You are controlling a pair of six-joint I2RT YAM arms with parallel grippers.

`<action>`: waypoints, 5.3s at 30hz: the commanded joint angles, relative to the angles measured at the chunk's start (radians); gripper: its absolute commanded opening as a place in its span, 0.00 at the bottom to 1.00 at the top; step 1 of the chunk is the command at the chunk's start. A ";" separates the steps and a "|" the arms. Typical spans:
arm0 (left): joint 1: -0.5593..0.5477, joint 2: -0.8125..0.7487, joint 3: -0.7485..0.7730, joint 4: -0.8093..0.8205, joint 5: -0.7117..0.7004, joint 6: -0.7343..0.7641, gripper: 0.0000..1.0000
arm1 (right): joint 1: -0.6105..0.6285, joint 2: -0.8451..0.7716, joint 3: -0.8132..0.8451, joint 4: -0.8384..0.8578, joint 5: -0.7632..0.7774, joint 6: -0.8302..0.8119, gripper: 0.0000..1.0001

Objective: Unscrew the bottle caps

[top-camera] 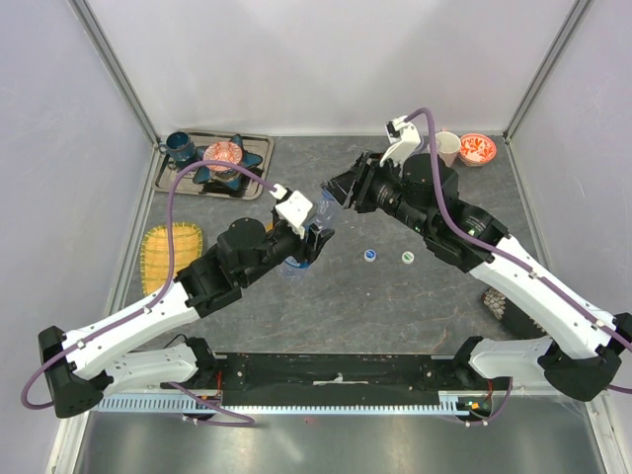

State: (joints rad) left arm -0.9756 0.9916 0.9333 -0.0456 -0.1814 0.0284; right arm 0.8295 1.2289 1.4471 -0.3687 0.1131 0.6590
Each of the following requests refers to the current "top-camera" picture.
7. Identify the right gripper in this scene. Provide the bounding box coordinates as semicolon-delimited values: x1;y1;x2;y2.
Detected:
322;148;434;236

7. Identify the blue water bottle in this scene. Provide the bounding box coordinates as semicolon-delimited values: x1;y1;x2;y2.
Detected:
276;186;342;281

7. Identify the Pocari Sweat bottle cap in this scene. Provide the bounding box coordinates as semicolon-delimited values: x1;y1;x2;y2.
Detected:
363;249;377;263

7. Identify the green white bottle cap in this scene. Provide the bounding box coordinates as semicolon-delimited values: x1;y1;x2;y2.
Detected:
401;251;415;265

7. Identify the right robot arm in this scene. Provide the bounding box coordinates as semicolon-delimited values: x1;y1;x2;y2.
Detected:
322;152;631;401

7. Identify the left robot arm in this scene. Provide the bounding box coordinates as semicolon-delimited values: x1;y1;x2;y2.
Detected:
39;218;335;419

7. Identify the metal tray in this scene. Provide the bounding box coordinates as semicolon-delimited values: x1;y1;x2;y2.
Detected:
153;130;275;200

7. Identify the purple plastic cup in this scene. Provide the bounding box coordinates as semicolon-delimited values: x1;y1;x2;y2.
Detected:
414;135;429;153

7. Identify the pink plastic cup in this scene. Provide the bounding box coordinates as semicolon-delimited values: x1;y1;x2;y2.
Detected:
434;131;461;167

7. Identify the red patterned bowl on tray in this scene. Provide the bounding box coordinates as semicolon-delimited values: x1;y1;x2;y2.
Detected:
202;141;244;180

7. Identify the yellow woven plate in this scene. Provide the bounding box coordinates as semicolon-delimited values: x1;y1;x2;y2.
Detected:
139;222;203;296

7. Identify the blue star-shaped dish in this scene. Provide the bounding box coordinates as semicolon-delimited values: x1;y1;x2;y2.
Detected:
193;134;263;195

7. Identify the red white floral bowl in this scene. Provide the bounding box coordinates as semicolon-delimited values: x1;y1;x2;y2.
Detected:
459;133;497;167

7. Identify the blue ceramic cup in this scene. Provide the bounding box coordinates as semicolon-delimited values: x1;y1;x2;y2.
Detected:
158;131;197;167

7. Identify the black floral rectangular dish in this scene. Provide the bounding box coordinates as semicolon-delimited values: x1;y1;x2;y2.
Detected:
481;287;547;340

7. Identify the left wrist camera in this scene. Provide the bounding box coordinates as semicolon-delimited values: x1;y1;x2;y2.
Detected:
271;184;316;238

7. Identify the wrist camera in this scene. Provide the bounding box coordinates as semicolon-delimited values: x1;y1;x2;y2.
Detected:
379;116;422;167
271;184;316;238

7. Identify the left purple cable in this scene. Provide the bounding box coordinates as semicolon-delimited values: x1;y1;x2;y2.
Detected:
20;160;287;427

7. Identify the purple cable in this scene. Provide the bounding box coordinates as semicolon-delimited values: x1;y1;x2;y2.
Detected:
20;160;287;427
404;107;632;428

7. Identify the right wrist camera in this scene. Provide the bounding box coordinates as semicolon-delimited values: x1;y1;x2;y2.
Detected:
379;116;422;167

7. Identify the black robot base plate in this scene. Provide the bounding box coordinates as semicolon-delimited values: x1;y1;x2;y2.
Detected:
162;335;514;408

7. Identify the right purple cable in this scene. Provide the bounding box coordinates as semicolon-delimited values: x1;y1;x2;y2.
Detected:
404;107;632;428

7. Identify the blue cable duct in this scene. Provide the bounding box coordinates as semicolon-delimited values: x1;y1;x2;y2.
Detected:
92;392;469;416

